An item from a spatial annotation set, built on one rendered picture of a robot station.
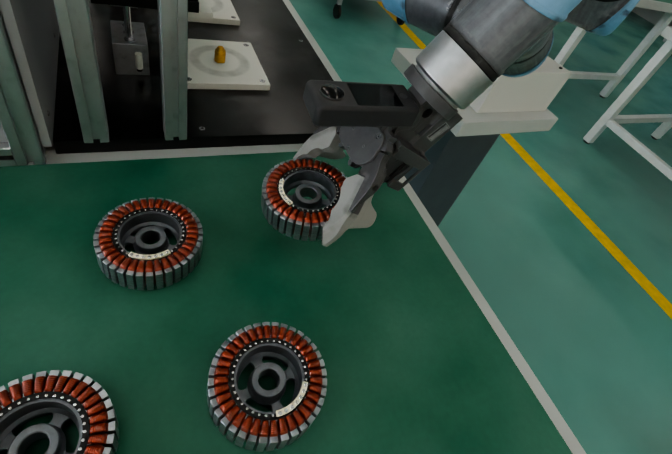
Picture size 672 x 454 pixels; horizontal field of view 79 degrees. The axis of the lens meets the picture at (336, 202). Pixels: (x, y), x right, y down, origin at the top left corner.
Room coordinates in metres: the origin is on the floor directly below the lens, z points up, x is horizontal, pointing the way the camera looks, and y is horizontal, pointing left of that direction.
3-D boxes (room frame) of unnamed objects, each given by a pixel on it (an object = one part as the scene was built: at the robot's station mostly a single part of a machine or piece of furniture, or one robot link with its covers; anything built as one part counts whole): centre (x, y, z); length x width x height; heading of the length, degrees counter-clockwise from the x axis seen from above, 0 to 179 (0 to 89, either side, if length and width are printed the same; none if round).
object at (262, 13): (0.74, 0.37, 0.76); 0.64 x 0.47 x 0.02; 37
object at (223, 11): (0.85, 0.43, 0.78); 0.15 x 0.15 x 0.01; 37
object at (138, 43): (0.57, 0.40, 0.80); 0.07 x 0.05 x 0.06; 37
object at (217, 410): (0.16, 0.00, 0.77); 0.11 x 0.11 x 0.04
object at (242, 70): (0.65, 0.29, 0.78); 0.15 x 0.15 x 0.01; 37
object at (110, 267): (0.26, 0.18, 0.77); 0.11 x 0.11 x 0.04
